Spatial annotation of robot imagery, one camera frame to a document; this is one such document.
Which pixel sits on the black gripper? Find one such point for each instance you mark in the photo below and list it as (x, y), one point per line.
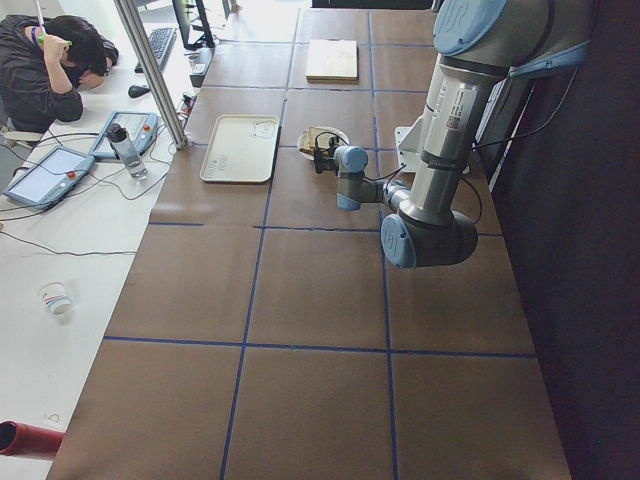
(327, 161)

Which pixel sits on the bread slice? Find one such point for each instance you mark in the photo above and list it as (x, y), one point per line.
(314, 137)

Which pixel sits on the white round plate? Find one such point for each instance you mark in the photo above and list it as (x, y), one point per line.
(340, 139)

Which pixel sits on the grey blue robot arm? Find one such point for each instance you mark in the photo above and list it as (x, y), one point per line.
(479, 43)

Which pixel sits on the cream rectangular serving tray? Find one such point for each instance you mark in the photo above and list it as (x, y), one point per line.
(241, 149)

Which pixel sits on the wooden cutting board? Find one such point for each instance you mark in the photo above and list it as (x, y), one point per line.
(331, 60)

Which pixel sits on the far blue teach pendant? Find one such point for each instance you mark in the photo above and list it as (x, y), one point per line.
(141, 128)

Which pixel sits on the blue teach pendant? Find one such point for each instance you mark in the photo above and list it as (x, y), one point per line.
(50, 179)
(141, 128)

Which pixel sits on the black computer mouse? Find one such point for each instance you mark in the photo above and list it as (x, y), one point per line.
(136, 91)

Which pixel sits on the black computer keyboard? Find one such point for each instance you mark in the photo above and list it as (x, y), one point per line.
(161, 41)

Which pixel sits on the clear water bottle black lid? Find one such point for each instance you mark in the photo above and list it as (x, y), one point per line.
(125, 151)

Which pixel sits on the black monitor stand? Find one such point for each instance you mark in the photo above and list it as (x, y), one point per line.
(193, 24)

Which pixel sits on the near blue teach pendant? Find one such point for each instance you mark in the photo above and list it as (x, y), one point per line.
(50, 179)

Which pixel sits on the person in black jacket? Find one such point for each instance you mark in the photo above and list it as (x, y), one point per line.
(45, 63)

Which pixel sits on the white paper cup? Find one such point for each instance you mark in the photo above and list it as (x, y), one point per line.
(55, 297)

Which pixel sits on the red cylinder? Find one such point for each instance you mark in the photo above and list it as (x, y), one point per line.
(23, 440)

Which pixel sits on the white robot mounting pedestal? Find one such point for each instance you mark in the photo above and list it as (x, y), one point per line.
(407, 145)

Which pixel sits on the aluminium frame post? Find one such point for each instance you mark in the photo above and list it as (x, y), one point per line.
(134, 28)

